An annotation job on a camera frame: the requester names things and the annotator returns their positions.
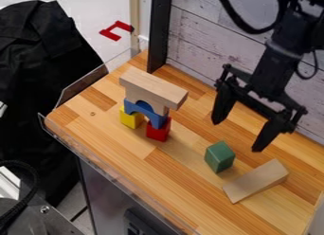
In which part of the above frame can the blue arch block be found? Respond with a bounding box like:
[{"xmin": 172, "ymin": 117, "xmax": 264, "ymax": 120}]
[{"xmin": 122, "ymin": 99, "xmax": 171, "ymax": 130}]

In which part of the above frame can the black post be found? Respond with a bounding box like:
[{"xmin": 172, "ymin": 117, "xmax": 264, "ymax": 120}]
[{"xmin": 145, "ymin": 0, "xmax": 174, "ymax": 75}]

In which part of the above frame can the red block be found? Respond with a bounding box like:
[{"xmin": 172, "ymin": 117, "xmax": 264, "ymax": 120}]
[{"xmin": 145, "ymin": 116, "xmax": 174, "ymax": 143}]

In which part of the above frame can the yellow block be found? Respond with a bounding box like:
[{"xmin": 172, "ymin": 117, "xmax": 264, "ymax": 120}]
[{"xmin": 117, "ymin": 105, "xmax": 146, "ymax": 130}]

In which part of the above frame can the black cloth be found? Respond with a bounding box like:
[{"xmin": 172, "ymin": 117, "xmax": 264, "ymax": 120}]
[{"xmin": 0, "ymin": 0, "xmax": 105, "ymax": 208}]

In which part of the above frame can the rectangular wooden block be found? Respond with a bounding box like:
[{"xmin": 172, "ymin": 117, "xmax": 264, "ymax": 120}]
[{"xmin": 117, "ymin": 66, "xmax": 190, "ymax": 112}]

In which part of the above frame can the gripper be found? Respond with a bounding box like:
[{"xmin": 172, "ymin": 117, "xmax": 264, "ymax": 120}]
[{"xmin": 209, "ymin": 42, "xmax": 309, "ymax": 153}]

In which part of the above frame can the red clamp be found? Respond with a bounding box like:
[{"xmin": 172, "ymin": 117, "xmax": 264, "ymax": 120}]
[{"xmin": 99, "ymin": 20, "xmax": 135, "ymax": 43}]

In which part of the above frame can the black corrugated hose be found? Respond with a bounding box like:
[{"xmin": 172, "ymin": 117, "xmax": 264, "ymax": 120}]
[{"xmin": 0, "ymin": 159, "xmax": 41, "ymax": 227}]

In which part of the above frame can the flat wooden wedge block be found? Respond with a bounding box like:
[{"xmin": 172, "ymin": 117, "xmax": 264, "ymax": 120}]
[{"xmin": 221, "ymin": 158, "xmax": 292, "ymax": 205}]

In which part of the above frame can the green block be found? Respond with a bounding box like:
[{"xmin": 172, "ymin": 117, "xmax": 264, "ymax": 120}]
[{"xmin": 204, "ymin": 141, "xmax": 237, "ymax": 174}]

